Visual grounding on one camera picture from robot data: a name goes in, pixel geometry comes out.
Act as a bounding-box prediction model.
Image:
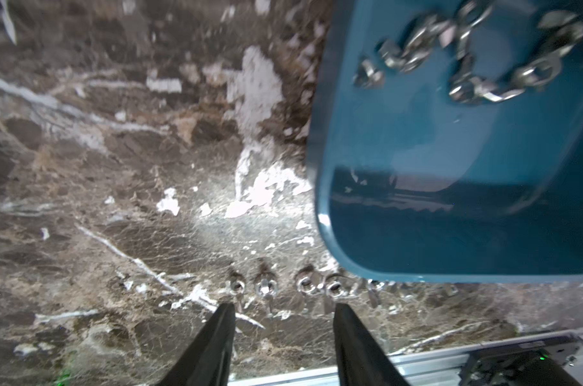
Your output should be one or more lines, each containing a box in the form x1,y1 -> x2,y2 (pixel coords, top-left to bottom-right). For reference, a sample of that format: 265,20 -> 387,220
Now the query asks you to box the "pile of wing nuts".
376,1 -> 583,104

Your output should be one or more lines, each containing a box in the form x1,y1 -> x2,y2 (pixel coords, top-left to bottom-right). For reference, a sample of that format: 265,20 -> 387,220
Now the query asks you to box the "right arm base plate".
460,335 -> 582,386

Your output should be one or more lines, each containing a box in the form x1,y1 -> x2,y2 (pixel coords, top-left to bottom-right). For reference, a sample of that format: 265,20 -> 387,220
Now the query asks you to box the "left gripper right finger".
333,303 -> 410,386

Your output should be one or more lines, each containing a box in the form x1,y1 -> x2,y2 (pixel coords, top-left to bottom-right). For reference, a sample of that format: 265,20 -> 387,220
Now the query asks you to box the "teal plastic storage box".
307,1 -> 583,282

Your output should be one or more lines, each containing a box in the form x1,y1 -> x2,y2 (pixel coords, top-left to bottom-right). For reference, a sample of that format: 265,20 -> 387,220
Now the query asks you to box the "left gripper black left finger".
158,303 -> 236,386

